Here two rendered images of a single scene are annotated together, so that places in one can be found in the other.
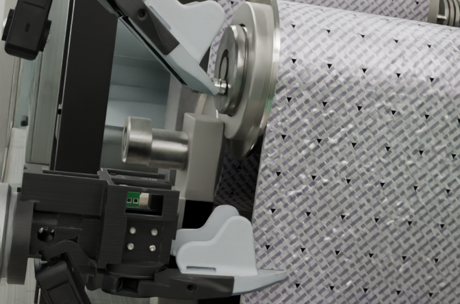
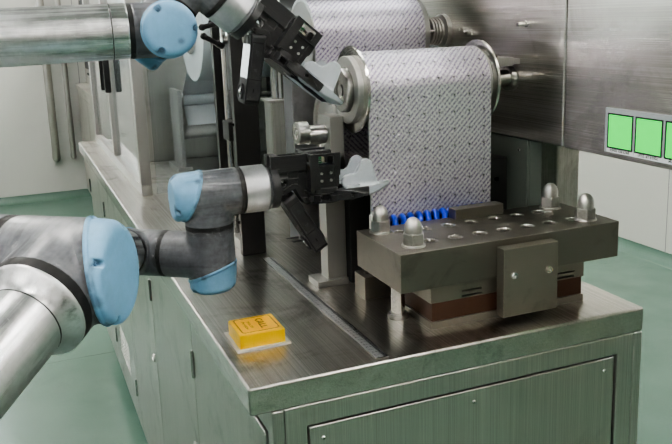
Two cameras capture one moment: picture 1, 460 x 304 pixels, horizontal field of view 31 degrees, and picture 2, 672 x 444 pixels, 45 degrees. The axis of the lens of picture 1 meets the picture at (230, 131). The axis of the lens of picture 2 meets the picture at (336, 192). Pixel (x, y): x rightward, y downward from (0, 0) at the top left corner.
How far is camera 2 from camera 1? 0.70 m
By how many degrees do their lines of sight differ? 10
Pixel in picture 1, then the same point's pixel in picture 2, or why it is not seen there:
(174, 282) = (345, 192)
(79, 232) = (297, 179)
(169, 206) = (336, 159)
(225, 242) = (361, 171)
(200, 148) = (334, 130)
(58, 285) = (293, 205)
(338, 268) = (411, 174)
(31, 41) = (256, 96)
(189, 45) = (327, 84)
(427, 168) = (443, 119)
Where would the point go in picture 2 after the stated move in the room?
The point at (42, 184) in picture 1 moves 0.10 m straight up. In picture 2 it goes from (279, 161) to (276, 97)
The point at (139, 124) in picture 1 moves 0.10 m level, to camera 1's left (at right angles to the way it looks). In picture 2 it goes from (303, 125) to (244, 128)
